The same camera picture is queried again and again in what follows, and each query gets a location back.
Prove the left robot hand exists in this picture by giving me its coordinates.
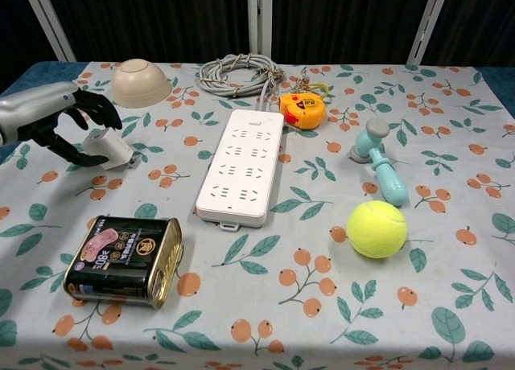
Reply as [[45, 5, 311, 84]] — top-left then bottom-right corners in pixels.
[[0, 81, 123, 168]]

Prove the white upright frame post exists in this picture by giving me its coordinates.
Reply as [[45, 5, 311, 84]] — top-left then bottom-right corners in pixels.
[[246, 0, 275, 62]]

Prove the teal toy hammer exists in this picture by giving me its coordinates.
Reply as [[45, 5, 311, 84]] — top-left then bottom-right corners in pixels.
[[348, 118, 410, 208]]

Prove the black pleated curtain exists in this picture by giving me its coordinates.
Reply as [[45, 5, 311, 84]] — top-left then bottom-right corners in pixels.
[[0, 0, 515, 94]]

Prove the white power adapter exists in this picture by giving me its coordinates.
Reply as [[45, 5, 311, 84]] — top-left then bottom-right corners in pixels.
[[82, 129, 140, 172]]

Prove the beige bowl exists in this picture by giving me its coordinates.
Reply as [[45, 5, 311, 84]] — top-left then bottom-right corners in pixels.
[[111, 58, 172, 109]]

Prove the white slanted frame post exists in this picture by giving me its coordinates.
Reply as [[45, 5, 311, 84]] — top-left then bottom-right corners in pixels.
[[406, 0, 451, 66], [24, 0, 77, 63]]

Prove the metal keychain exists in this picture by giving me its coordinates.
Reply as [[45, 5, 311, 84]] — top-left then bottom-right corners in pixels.
[[296, 66, 315, 93]]

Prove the floral tablecloth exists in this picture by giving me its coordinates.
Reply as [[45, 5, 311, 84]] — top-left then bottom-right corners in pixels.
[[0, 60, 515, 370]]

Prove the white power strip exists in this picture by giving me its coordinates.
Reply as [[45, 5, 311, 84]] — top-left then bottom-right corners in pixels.
[[195, 109, 286, 232]]

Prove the grey coiled power cable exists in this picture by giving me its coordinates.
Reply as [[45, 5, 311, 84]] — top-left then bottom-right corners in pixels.
[[196, 53, 285, 110]]

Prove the yellow tape measure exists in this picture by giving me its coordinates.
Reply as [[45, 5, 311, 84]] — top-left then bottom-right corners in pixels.
[[279, 81, 332, 130]]

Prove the black luncheon meat can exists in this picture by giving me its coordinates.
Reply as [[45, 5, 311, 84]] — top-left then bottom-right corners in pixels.
[[63, 215, 184, 310]]

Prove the yellow tennis ball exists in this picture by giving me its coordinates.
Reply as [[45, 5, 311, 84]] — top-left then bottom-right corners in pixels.
[[346, 199, 409, 260]]

